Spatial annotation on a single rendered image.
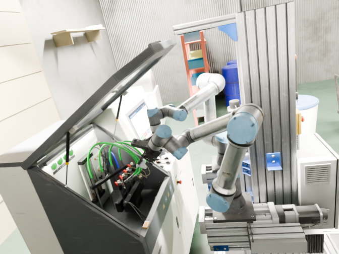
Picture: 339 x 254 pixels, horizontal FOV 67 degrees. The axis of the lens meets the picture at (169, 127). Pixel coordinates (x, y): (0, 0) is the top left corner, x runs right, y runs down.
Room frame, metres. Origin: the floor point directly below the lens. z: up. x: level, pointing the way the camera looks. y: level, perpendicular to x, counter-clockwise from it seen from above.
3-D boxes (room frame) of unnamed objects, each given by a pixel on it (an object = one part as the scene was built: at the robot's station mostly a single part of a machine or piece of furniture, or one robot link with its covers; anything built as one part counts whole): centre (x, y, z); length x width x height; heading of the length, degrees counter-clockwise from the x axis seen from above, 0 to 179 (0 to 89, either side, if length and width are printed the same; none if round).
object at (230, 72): (6.29, -1.94, 0.49); 1.28 x 0.79 x 0.97; 167
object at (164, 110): (1.59, -0.01, 1.53); 0.11 x 0.11 x 0.08; 29
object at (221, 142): (1.66, -0.36, 1.20); 0.13 x 0.12 x 0.14; 29
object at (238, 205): (1.17, -0.26, 1.09); 0.15 x 0.15 x 0.10
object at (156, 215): (1.46, 0.19, 0.87); 0.62 x 0.04 x 0.16; 162
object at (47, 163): (1.62, 0.67, 1.43); 0.54 x 0.03 x 0.02; 162
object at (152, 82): (5.49, 0.38, 0.69); 0.76 x 0.62 x 1.37; 168
